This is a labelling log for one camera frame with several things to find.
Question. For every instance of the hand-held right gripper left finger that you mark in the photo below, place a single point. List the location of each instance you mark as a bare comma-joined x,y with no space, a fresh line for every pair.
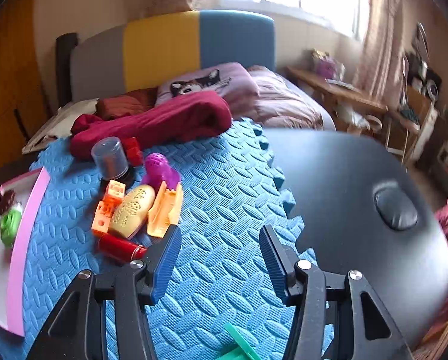
167,258

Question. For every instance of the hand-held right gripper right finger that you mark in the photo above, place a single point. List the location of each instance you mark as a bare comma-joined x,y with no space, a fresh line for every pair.
272,258

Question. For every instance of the red cylinder toy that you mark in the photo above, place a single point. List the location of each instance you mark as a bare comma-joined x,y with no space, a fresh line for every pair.
119,247

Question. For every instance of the green plastic toy piece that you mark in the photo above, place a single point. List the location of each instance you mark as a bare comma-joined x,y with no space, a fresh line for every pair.
239,345

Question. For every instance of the red toy block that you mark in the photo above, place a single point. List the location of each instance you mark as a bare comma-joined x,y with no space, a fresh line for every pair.
134,150

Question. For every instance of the clear plastic jar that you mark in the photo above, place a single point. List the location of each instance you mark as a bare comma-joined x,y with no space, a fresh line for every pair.
109,157

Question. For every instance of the white tray with pink rim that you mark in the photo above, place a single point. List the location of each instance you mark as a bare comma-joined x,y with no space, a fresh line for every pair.
25,270

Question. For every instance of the orange toy mold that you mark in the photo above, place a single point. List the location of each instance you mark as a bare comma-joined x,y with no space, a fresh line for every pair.
164,210

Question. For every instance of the cream oval embossed toy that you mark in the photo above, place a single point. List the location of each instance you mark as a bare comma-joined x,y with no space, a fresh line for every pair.
132,210

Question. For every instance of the blue foam puzzle mat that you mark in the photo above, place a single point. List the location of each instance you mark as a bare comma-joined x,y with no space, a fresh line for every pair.
216,213

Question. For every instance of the orange block toy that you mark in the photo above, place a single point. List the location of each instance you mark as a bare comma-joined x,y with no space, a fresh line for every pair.
105,210

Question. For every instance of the purple toy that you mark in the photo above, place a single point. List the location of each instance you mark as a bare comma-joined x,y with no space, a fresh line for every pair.
158,168

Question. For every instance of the black padded table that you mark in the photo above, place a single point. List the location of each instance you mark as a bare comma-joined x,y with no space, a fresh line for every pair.
340,180

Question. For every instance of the black oval cushion plug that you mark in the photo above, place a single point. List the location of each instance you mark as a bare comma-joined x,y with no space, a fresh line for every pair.
394,206

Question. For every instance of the maroon cloth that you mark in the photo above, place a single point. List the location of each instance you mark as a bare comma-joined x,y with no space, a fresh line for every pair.
171,120

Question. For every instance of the pink quilt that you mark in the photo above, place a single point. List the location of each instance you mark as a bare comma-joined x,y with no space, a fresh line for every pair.
284,101

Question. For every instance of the dark red pillow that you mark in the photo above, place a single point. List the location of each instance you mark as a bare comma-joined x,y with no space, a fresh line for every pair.
122,105

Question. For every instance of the white bag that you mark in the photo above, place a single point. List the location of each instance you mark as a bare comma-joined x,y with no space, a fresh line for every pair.
355,118

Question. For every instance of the brown toy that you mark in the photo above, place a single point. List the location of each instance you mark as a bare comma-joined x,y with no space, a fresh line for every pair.
6,200

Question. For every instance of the white printed pillow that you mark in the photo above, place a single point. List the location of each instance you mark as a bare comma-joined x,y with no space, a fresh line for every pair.
58,123

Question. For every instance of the wooden desk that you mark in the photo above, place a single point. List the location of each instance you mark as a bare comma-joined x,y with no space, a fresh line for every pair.
340,93

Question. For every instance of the dog print pillow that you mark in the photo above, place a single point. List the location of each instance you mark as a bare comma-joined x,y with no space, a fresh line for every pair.
209,78

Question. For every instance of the loose papers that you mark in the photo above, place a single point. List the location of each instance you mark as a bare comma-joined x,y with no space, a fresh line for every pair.
342,83

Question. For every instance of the wicker basket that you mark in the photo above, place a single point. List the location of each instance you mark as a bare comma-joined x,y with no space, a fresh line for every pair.
445,341

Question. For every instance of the purple box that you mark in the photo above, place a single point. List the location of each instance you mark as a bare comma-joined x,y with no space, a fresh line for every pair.
327,67

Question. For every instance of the wooden folding chair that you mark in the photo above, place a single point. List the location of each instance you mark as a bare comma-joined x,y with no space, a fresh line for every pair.
415,120

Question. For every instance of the grey yellow blue headboard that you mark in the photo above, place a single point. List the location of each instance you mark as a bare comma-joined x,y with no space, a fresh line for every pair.
164,45

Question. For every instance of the wooden wardrobe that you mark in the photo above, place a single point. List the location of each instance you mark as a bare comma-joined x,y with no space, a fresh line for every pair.
10,82

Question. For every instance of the cluttered shelf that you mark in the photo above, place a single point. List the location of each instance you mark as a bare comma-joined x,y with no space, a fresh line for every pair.
422,71

